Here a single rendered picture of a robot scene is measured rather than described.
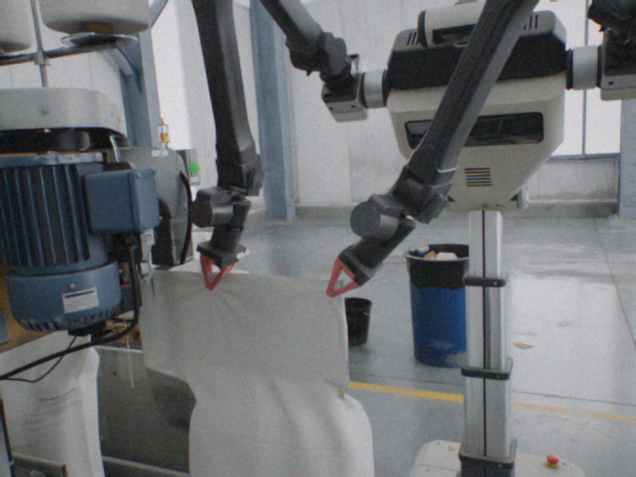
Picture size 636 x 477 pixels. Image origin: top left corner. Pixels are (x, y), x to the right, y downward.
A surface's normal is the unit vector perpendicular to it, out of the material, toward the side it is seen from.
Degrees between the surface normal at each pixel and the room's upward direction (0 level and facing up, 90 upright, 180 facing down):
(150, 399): 90
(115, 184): 90
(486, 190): 130
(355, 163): 90
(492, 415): 90
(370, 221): 75
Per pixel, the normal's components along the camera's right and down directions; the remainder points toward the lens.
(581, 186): -0.39, 0.19
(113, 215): 0.02, 0.18
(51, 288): 0.26, 0.20
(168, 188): 0.92, 0.01
